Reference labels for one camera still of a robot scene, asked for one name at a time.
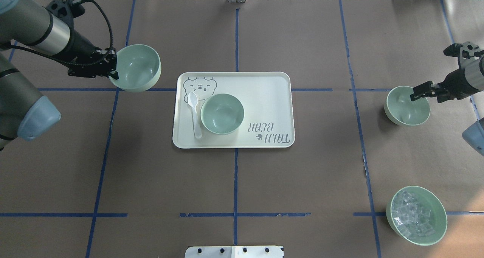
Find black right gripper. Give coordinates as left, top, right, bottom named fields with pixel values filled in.
left=410, top=71, right=471, bottom=103

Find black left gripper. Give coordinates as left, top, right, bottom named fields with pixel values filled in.
left=68, top=48, right=116, bottom=79

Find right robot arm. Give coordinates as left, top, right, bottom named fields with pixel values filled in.
left=410, top=42, right=484, bottom=103

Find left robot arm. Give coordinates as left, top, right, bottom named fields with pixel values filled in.
left=0, top=0, right=119, bottom=149

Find white plastic spoon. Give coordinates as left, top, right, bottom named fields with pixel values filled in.
left=187, top=92, right=202, bottom=139

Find green bowl with ice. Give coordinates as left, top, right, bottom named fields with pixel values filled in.
left=386, top=186, right=448, bottom=246

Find green bowl on tray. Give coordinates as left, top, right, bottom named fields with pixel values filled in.
left=200, top=93, right=244, bottom=135

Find clear ice cubes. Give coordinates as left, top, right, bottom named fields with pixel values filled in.
left=391, top=190, right=435, bottom=239

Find blue tape horizontal strip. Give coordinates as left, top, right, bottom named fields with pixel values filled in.
left=353, top=211, right=484, bottom=217

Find cream bear print tray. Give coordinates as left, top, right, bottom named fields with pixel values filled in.
left=172, top=72, right=295, bottom=148

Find blue tape long vertical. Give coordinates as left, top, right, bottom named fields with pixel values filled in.
left=338, top=0, right=382, bottom=258

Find white bracket with holes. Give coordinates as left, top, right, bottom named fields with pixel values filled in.
left=185, top=246, right=285, bottom=258

